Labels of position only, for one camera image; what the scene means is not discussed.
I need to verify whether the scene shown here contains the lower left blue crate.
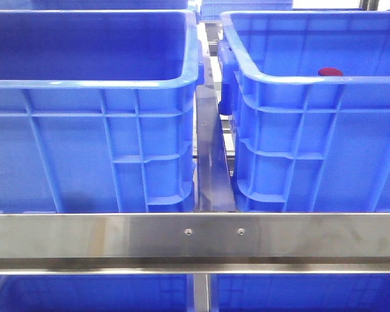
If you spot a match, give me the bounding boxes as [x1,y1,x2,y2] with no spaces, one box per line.
[0,274,194,311]

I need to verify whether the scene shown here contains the red mushroom push button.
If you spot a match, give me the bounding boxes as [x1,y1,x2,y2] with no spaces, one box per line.
[318,67,343,77]

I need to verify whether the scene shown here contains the blue plastic crate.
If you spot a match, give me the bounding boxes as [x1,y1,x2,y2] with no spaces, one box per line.
[0,10,203,214]
[218,10,390,213]

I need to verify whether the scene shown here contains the steel rack centre divider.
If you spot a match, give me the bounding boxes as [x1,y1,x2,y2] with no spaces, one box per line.
[196,85,236,213]

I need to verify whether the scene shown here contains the left blue plastic crate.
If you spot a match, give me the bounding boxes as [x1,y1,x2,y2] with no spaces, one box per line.
[0,10,203,214]

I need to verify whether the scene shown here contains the lower right blue crate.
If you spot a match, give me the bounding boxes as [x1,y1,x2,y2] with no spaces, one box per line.
[213,274,390,311]

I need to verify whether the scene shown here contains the rear left blue crate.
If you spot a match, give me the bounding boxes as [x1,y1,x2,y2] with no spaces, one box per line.
[0,0,201,12]

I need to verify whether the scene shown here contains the right blue plastic crate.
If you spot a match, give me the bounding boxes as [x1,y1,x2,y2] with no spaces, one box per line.
[218,10,390,213]

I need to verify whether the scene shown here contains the rear right blue crate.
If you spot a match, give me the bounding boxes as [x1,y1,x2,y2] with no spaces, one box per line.
[200,0,293,21]

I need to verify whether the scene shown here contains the steel rack front rail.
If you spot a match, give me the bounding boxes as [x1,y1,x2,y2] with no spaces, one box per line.
[0,213,390,275]

